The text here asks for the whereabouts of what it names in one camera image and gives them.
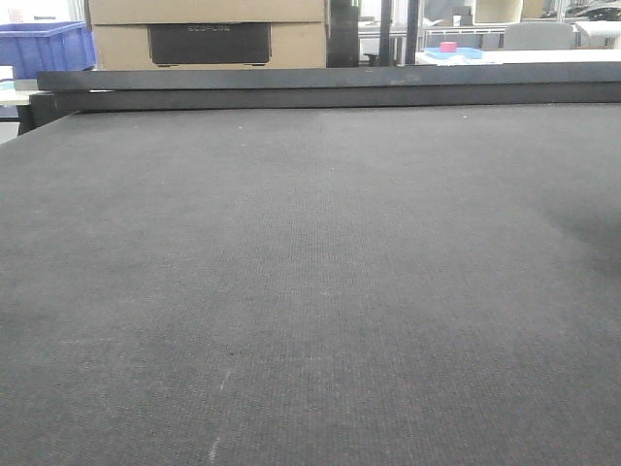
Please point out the black conveyor belt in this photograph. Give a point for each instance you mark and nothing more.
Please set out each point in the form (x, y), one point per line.
(424, 286)

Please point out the lower cardboard box black print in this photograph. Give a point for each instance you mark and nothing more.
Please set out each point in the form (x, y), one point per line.
(204, 46)

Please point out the upper cardboard box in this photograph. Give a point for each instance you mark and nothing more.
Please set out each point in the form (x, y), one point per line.
(108, 12)

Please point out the black cabinet panel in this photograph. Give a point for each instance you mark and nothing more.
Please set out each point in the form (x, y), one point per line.
(342, 39)

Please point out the pink tape roll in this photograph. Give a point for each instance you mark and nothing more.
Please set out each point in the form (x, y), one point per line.
(448, 47)

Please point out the blue tray on table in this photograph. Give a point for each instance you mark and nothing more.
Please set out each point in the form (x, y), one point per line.
(467, 53)

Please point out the grey office chair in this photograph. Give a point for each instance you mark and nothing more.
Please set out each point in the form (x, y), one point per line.
(539, 36)

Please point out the blue plastic crate background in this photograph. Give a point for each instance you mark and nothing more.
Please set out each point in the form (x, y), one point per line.
(30, 48)

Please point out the white background table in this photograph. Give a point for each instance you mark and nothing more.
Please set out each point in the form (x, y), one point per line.
(527, 56)

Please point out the black vertical post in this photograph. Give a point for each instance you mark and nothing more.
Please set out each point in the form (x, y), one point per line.
(412, 31)

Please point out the black conveyor side rail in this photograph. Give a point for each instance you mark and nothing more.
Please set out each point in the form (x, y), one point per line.
(61, 94)

